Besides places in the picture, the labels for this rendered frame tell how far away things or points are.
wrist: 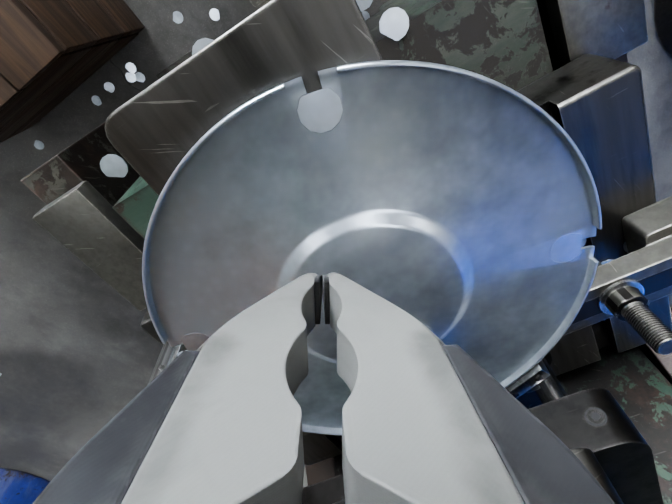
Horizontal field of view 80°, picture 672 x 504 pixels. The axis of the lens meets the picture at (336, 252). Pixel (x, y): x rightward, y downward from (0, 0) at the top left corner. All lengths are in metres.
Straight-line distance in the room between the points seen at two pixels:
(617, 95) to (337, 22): 0.22
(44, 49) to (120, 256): 0.37
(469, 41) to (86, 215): 0.37
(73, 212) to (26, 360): 1.34
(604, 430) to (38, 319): 1.53
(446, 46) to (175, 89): 0.22
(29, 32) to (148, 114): 0.52
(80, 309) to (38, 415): 0.62
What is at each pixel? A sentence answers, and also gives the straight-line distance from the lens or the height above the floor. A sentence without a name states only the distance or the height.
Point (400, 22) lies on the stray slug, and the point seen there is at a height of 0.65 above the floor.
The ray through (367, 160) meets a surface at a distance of 0.22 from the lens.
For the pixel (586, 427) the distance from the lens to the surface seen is 0.25.
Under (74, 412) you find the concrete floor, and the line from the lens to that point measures 1.93.
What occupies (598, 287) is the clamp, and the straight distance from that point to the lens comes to 0.37.
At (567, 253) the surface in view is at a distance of 0.30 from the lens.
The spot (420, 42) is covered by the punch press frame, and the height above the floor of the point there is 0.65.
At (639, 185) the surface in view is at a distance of 0.41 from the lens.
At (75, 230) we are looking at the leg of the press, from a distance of 0.46.
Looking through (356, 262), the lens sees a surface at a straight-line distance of 0.25.
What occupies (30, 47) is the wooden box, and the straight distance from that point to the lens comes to 0.75.
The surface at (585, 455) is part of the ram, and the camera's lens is 0.23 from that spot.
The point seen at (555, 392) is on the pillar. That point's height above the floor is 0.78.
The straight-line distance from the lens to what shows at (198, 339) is 0.30.
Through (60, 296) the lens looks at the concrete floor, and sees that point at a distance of 1.50.
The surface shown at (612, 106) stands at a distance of 0.36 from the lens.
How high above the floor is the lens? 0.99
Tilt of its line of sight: 56 degrees down
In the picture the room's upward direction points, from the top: 175 degrees clockwise
